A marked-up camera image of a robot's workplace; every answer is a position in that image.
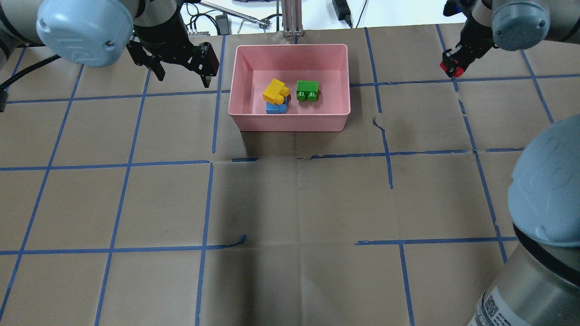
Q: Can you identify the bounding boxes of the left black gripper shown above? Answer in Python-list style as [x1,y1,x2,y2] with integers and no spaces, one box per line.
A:
[126,9,220,88]

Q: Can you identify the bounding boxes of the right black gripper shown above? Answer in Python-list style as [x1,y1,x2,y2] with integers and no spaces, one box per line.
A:
[442,23,495,78]

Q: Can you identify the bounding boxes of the red toy block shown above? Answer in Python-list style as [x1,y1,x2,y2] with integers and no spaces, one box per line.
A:
[440,52,465,78]

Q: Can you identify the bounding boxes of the yellow toy block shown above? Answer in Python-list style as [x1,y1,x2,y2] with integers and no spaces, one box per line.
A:
[262,78,290,105]

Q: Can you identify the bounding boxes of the blue toy block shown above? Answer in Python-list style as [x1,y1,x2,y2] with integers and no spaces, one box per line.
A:
[266,101,288,114]

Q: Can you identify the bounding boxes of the green toy block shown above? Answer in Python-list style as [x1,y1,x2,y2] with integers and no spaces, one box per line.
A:
[296,80,319,102]

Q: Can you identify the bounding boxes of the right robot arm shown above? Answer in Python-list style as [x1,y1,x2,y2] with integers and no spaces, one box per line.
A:
[441,0,580,326]

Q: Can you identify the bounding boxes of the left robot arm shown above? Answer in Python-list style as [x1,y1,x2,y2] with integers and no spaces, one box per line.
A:
[0,0,220,110]

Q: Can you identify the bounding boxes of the pink plastic box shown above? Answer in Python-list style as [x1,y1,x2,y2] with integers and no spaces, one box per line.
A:
[228,44,351,132]

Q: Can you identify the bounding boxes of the metal rod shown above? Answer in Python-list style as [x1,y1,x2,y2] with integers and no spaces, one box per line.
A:
[199,0,271,30]

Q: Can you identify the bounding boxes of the black power adapter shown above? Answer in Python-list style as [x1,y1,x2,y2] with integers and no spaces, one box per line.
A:
[331,0,353,28]

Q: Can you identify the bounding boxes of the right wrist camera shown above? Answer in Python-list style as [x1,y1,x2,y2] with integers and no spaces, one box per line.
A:
[443,0,476,17]

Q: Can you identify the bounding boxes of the aluminium frame post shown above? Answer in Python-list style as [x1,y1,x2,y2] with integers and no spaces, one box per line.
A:
[281,0,304,38]

